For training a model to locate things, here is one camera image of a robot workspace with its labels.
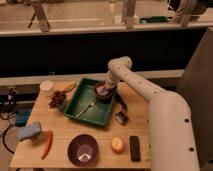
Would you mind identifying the dark red grapes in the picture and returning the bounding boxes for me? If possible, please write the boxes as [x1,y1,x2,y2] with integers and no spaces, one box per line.
[49,91,66,108]

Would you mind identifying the purple bowl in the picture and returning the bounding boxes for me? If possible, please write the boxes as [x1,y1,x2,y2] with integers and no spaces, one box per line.
[67,134,99,167]

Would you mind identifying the black wrist watch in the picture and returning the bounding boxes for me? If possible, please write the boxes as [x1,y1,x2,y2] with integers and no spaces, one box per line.
[115,94,129,125]

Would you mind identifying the blue sponge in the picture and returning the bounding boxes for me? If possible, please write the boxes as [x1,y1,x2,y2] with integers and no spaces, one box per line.
[18,122,42,141]

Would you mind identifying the red bowl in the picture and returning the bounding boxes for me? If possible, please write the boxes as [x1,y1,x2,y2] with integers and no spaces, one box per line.
[94,82,116,100]

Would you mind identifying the black cable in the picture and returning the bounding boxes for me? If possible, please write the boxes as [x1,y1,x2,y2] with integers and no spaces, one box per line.
[1,123,18,154]

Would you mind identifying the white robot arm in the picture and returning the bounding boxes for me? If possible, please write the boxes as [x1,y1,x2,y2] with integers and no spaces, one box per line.
[106,56,200,171]

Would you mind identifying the yellow banana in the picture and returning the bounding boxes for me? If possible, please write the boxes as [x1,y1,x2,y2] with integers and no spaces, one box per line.
[62,81,77,93]

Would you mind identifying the white towel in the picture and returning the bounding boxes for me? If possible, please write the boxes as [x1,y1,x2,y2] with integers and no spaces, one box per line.
[99,86,111,97]

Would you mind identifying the red chili pepper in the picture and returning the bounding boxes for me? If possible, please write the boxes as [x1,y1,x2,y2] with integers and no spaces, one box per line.
[41,130,53,160]

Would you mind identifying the white cup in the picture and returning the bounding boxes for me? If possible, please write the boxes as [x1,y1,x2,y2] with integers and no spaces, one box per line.
[40,80,54,97]

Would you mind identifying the black remote control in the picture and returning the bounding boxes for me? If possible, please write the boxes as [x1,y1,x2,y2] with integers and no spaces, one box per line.
[129,136,141,162]

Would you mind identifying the blue box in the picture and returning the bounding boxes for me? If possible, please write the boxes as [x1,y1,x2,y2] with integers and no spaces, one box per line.
[15,108,31,127]

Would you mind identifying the green plastic tray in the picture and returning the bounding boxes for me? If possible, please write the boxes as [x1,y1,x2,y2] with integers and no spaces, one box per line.
[64,78,115,127]

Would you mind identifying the orange apple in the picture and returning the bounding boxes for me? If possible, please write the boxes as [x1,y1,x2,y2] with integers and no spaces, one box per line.
[111,137,125,154]

